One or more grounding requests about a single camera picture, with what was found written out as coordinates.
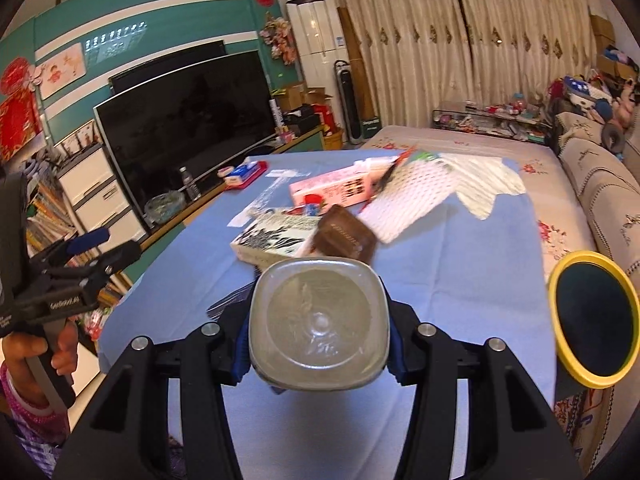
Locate dark striped cloth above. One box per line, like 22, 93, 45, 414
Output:
207, 280, 257, 322

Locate red bag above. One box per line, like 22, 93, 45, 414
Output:
312, 104, 341, 133

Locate beige patterned curtains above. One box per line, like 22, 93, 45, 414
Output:
325, 0, 601, 131

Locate black white patterned box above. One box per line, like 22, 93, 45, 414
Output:
230, 208, 323, 266

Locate large curved television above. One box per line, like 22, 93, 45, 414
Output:
92, 49, 278, 231

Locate cluttered glass table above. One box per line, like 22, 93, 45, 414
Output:
431, 102, 551, 145

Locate pile of plush toys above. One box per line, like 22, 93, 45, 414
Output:
547, 45, 640, 161

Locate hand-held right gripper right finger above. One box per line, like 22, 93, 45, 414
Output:
382, 299, 583, 480

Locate white drawer cabinet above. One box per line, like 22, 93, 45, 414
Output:
55, 142, 148, 246

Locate pink milk carton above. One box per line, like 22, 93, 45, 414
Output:
289, 157, 401, 208

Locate glass bowl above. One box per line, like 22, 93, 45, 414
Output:
144, 191, 185, 225

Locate blue cloth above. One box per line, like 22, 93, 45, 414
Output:
97, 149, 558, 480

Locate tower fan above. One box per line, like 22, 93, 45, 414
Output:
334, 60, 363, 145

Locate artificial flower decoration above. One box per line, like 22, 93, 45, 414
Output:
259, 14, 298, 66

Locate small water bottle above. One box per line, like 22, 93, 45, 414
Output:
179, 166, 202, 201

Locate floral bed sheet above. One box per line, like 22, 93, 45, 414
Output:
360, 125, 608, 480

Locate clear plastic film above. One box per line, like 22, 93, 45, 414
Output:
227, 177, 291, 228

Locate beige sofa backrest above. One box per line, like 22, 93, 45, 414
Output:
552, 107, 640, 301

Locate row of books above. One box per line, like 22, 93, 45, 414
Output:
22, 170, 131, 311

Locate grey neck pillow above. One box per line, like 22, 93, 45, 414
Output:
600, 122, 626, 153

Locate green wooden television cabinet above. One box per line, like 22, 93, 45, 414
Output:
140, 125, 326, 241

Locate person's left forearm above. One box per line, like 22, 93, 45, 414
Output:
0, 365, 76, 478

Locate red and blue box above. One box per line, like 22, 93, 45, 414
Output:
225, 160, 268, 190

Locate person's left hand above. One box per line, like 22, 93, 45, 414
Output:
0, 319, 80, 411

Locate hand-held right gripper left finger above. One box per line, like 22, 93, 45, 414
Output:
52, 301, 257, 480

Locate red paper wall decoration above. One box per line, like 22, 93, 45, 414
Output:
0, 57, 43, 161

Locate stacked cardboard boxes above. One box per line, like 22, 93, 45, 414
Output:
590, 14, 618, 53

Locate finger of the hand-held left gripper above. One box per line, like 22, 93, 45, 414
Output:
30, 240, 142, 319
30, 227, 111, 277

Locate white plastic bottle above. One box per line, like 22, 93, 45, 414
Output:
354, 156, 401, 173

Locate clear plastic bottle green label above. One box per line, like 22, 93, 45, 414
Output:
248, 256, 392, 392

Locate colourful wrapper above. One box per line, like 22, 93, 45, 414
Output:
395, 144, 453, 166

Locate wall poster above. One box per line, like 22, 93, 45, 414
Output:
37, 42, 86, 101

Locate brown snack packet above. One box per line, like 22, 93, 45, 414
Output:
300, 204, 378, 263

